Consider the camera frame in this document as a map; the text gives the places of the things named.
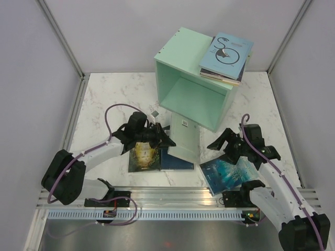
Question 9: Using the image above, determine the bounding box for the white slotted cable duct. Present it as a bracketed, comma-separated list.
[48, 209, 244, 221]

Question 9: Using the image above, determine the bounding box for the light blue SO book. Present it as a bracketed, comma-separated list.
[198, 31, 254, 81]

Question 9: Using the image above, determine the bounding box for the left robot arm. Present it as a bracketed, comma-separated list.
[41, 111, 176, 206]

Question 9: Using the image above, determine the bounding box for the navy blue book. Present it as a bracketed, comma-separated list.
[161, 149, 194, 170]

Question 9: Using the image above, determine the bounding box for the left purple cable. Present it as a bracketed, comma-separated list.
[47, 104, 138, 204]

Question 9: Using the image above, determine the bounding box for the pale green book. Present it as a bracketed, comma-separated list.
[168, 113, 200, 164]

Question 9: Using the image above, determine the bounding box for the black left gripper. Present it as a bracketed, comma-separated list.
[136, 122, 176, 150]

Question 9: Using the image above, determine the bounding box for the dark purple galaxy book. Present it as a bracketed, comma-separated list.
[199, 36, 248, 82]

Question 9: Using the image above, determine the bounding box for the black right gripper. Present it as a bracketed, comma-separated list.
[207, 127, 250, 165]

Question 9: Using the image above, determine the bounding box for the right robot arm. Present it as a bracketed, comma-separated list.
[207, 124, 331, 250]

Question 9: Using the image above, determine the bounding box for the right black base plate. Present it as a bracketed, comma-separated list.
[222, 190, 257, 208]

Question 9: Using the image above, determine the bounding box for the yellow book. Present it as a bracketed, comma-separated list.
[199, 51, 254, 87]

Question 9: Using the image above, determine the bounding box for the left aluminium corner post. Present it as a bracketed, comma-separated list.
[33, 0, 87, 79]

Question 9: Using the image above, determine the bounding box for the right aluminium corner post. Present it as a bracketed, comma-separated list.
[265, 0, 315, 75]

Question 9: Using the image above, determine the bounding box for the aluminium rail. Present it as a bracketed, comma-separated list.
[37, 186, 322, 211]

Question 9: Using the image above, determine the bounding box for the teal ocean cover book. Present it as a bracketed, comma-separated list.
[200, 157, 259, 196]

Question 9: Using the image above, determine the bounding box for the purple cable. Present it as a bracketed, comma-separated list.
[240, 113, 324, 251]
[47, 104, 138, 204]

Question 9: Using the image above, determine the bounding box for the mint green open cabinet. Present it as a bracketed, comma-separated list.
[154, 27, 238, 132]

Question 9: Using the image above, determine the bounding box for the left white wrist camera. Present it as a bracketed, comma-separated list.
[148, 110, 159, 124]

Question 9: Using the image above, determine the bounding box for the green forest cover book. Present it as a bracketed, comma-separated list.
[128, 142, 161, 173]

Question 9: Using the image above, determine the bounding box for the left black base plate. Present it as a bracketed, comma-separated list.
[84, 191, 131, 209]

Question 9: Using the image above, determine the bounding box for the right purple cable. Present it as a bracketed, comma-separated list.
[240, 113, 324, 251]

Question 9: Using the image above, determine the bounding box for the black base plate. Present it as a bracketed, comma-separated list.
[84, 191, 131, 209]
[222, 190, 257, 208]

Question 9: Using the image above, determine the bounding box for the aluminium corner post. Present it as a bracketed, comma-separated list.
[33, 0, 87, 79]
[265, 0, 315, 75]

